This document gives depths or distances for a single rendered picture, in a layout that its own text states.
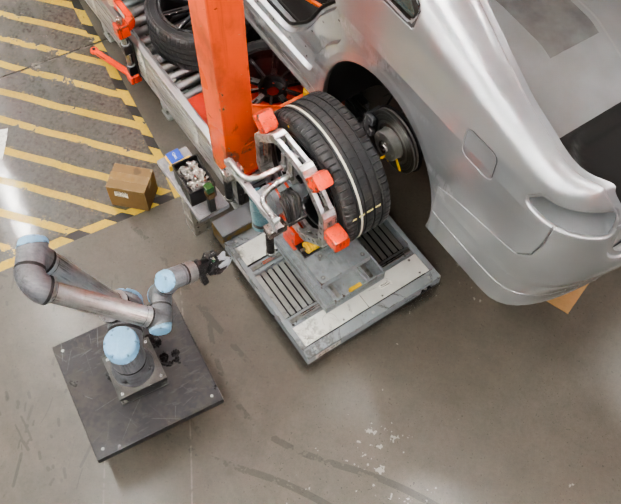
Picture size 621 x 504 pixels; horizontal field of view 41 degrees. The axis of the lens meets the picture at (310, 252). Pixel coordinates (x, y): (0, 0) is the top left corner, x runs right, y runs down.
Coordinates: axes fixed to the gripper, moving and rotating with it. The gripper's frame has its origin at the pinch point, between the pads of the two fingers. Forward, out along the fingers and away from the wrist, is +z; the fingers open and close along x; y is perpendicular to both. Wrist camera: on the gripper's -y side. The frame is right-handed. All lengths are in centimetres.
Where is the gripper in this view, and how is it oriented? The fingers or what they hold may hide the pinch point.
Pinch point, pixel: (228, 260)
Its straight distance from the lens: 365.1
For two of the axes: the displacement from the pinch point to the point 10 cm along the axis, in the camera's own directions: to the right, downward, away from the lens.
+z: 7.0, -2.8, 6.6
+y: 3.4, -6.8, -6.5
